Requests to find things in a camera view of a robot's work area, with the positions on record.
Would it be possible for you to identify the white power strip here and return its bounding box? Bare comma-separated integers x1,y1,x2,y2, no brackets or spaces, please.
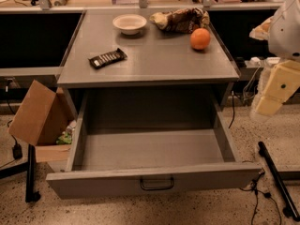
245,57,280,68

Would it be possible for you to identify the black snack bar wrapper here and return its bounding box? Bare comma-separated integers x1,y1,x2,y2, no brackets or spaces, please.
89,48,128,69

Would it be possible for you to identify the black stand leg right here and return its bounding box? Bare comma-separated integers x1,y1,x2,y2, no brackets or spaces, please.
258,142,300,222

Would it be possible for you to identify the black floor cable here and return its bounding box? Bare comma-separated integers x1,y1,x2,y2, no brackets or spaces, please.
239,170,283,225

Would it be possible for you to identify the black drawer handle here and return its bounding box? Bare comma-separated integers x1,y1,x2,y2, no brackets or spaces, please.
140,177,174,191

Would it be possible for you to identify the open grey top drawer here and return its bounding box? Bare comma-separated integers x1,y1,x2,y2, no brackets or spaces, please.
47,89,261,199

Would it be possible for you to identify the black stand leg left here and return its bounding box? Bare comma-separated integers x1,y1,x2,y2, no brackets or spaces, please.
25,144,40,203

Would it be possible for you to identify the black power adapter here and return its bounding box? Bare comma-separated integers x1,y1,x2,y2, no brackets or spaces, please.
12,143,23,159

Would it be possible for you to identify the white paper bowl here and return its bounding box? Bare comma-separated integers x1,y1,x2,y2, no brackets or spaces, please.
112,14,147,36

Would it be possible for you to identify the cardboard box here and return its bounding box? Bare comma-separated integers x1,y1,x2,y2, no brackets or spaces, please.
8,80,77,162

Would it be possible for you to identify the black stand leg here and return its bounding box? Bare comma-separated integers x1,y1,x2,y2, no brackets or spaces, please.
25,144,40,203
258,142,300,222

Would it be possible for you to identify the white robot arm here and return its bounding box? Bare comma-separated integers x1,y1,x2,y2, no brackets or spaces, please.
249,0,300,121

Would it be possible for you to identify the orange fruit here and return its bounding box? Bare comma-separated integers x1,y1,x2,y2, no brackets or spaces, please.
190,28,211,50

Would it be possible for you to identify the green trash in box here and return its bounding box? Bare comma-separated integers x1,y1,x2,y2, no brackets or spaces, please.
56,120,77,144

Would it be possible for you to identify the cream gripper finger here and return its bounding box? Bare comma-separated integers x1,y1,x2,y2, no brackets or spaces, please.
254,60,300,116
249,17,272,40

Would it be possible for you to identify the brown chip bag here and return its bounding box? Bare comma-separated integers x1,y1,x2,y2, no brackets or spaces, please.
149,7,210,34

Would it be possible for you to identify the grey cabinet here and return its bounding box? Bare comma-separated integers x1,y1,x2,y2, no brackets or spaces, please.
58,9,239,116

